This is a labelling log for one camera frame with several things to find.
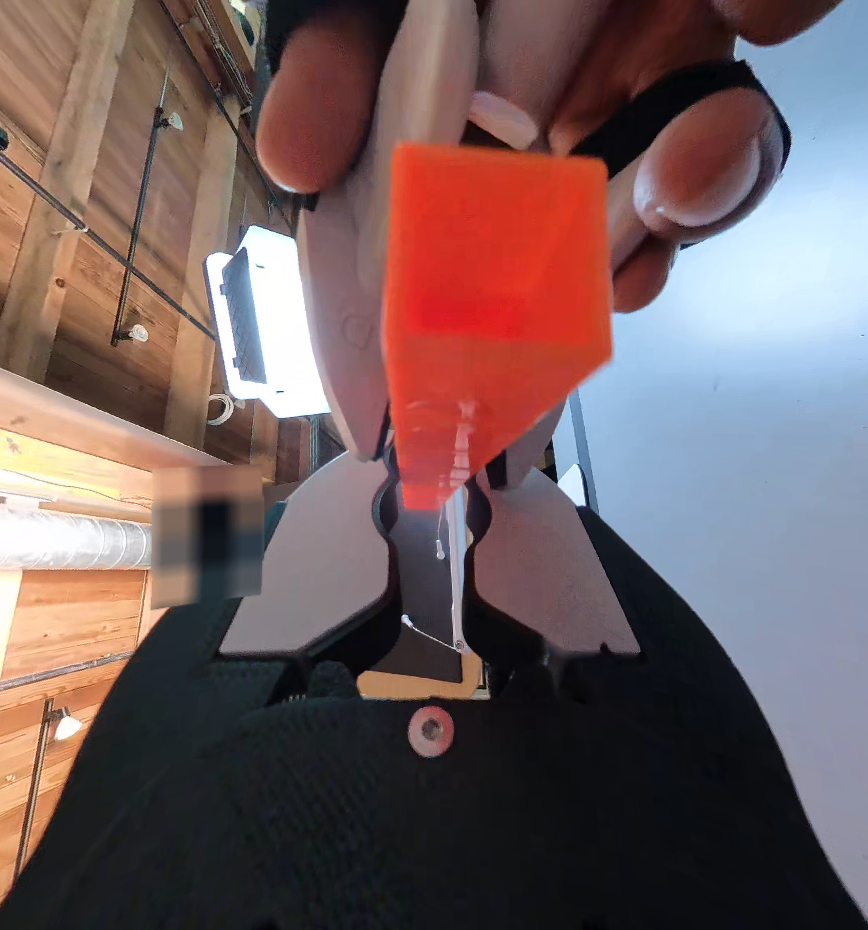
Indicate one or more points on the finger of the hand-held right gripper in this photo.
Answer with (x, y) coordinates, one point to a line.
(347, 305)
(525, 458)

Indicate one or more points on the black light stand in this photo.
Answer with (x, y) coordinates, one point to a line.
(581, 436)

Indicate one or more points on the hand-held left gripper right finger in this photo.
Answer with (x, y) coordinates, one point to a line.
(550, 574)

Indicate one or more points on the long orange block stick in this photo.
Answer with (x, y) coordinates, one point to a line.
(492, 290)

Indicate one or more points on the black board with wooden rim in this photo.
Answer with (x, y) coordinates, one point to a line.
(419, 581)

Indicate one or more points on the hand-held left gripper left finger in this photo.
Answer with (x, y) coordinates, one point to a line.
(318, 567)

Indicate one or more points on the person's right hand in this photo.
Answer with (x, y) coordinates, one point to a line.
(695, 167)

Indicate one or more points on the ceiling spot lamp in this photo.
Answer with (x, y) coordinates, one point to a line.
(67, 726)
(176, 120)
(137, 334)

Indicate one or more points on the studio softbox light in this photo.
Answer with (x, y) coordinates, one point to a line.
(274, 327)

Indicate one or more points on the silver ventilation duct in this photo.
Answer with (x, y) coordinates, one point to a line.
(56, 537)

